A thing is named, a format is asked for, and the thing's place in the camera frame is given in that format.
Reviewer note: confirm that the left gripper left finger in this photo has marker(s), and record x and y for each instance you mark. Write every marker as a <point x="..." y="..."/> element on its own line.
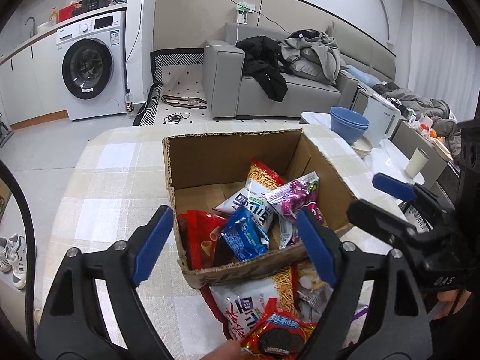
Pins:
<point x="72" y="324"/>

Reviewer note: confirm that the white washing machine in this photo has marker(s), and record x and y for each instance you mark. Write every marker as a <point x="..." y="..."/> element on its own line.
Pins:
<point x="91" y="54"/>

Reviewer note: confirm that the purple snack bag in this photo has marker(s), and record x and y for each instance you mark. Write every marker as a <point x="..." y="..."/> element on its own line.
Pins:
<point x="289" y="199"/>

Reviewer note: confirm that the brown cardboard box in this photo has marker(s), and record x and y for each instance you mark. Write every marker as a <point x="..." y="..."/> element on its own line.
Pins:
<point x="202" y="170"/>

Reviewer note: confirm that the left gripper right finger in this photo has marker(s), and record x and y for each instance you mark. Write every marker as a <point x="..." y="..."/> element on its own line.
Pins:
<point x="396" y="325"/>

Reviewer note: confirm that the grey jacket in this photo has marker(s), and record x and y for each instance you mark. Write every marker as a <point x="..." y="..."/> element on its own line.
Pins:
<point x="312" y="55"/>

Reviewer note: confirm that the beige shallow dish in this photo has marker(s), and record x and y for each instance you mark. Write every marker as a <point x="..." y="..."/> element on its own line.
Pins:
<point x="362" y="147"/>

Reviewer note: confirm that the blue cookie pack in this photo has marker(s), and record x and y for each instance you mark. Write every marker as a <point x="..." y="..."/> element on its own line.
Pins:
<point x="244" y="237"/>

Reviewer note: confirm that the black jacket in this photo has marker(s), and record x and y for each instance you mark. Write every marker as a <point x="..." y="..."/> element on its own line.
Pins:
<point x="261" y="62"/>

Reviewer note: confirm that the grey sofa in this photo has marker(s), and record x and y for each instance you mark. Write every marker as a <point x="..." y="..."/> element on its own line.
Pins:
<point x="230" y="94"/>

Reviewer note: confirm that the white noodle snack bag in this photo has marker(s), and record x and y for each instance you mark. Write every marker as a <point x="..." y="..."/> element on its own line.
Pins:
<point x="260" y="180"/>
<point x="239" y="305"/>

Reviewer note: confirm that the white sneakers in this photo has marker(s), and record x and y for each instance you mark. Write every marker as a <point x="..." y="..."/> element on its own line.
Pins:
<point x="13" y="255"/>

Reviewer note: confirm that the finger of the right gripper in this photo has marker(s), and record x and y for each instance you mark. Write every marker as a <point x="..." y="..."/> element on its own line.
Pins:
<point x="424" y="201"/>
<point x="431" y="248"/>

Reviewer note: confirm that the black white patterned rug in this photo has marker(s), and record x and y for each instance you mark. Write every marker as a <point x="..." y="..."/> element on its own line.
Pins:
<point x="176" y="84"/>

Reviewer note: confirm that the person's left hand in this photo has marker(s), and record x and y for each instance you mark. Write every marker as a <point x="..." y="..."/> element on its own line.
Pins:
<point x="230" y="350"/>

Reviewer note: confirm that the white cup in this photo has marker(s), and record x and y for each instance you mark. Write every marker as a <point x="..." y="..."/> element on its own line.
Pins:
<point x="416" y="163"/>

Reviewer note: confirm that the red chip bag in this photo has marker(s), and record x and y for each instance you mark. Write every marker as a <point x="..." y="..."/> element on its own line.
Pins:
<point x="200" y="232"/>

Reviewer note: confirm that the red Oreo cookie pack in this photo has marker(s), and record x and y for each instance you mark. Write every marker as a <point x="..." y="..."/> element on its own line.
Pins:
<point x="278" y="334"/>

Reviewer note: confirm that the white electric kettle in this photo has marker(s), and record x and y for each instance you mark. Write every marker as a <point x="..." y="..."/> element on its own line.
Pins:
<point x="383" y="118"/>

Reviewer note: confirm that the blue bowl stack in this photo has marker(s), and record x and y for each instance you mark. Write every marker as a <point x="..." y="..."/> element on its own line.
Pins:
<point x="348" y="124"/>

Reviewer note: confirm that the cracker sandwich pack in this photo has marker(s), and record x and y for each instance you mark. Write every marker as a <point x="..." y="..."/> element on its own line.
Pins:
<point x="313" y="293"/>

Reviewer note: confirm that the person's right hand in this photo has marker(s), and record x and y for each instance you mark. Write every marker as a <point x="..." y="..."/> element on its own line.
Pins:
<point x="453" y="301"/>

